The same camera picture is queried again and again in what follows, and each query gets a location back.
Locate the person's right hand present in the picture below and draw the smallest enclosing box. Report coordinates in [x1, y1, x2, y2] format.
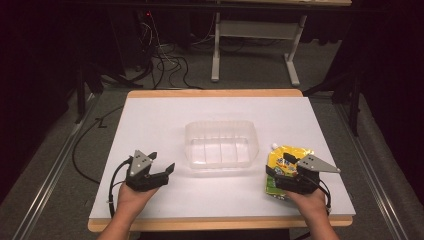
[287, 188, 330, 218]

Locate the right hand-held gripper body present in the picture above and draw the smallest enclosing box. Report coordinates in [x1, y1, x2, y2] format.
[274, 153, 342, 196]

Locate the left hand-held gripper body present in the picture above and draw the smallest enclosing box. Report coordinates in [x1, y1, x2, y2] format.
[124, 149, 170, 193]

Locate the person's left hand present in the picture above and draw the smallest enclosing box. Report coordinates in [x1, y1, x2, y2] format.
[116, 182, 160, 218]

